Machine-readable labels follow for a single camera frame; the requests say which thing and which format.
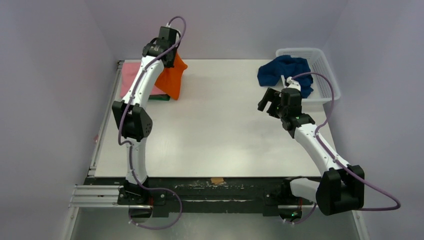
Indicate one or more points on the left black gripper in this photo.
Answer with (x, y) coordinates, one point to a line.
(170, 64)

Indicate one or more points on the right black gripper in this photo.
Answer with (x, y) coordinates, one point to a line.
(273, 103)

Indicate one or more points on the orange t shirt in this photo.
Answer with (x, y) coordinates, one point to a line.
(169, 81)

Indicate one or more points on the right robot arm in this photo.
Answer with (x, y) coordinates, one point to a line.
(341, 188)

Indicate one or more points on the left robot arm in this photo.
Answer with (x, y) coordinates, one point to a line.
(133, 122)

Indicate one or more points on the blue t shirt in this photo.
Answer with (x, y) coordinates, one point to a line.
(285, 65)

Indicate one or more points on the folded pink t shirt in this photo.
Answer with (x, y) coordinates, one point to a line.
(128, 74)

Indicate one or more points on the folded green t shirt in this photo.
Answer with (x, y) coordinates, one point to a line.
(159, 97)

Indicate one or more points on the brown tape piece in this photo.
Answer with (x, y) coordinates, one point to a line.
(217, 180)

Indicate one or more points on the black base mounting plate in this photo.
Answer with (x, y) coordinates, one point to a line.
(235, 195)

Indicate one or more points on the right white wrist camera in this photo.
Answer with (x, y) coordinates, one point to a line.
(291, 83)

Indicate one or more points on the aluminium table frame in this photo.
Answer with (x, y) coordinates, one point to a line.
(227, 146)

